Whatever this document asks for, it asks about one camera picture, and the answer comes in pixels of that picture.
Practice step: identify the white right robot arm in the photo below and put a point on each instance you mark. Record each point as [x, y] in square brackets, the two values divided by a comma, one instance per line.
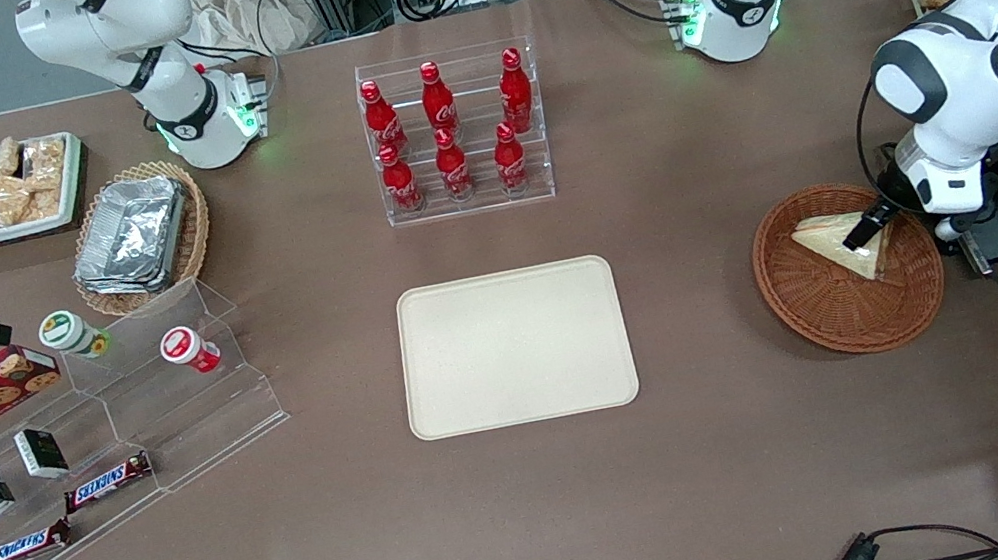
[177, 111]

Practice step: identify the light oval wicker basket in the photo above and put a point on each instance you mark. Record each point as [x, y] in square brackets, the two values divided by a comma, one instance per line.
[195, 240]

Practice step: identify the red lid yogurt cup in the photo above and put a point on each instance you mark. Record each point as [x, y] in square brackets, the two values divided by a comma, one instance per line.
[186, 349]

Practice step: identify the brown round wicker basket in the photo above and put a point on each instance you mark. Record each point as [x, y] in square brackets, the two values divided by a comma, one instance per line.
[818, 308]

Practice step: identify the clear acrylic bottle rack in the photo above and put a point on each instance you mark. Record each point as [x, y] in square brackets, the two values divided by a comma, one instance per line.
[486, 203]

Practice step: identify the Snickers chocolate bar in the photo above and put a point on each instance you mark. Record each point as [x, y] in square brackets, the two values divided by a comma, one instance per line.
[107, 481]
[22, 547]

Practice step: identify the black box white label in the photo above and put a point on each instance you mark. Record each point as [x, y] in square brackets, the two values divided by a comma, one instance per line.
[41, 453]

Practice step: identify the triangle sandwich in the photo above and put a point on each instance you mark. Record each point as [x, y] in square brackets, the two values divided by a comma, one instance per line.
[827, 240]

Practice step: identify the green lid yogurt cup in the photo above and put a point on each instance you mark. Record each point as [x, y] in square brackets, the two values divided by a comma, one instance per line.
[67, 332]

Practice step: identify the red Coca-Cola bottle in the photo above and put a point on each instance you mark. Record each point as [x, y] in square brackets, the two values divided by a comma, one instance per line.
[437, 98]
[379, 118]
[511, 161]
[453, 171]
[515, 90]
[402, 183]

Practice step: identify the clear acrylic step display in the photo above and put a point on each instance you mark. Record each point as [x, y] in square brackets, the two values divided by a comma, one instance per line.
[179, 425]

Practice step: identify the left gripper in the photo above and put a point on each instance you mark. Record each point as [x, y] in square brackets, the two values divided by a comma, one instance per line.
[890, 194]

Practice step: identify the beige plastic tray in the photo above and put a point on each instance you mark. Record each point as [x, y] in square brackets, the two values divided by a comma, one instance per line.
[516, 348]

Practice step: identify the stacked aluminium foil containers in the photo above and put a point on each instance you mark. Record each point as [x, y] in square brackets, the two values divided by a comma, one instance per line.
[132, 235]

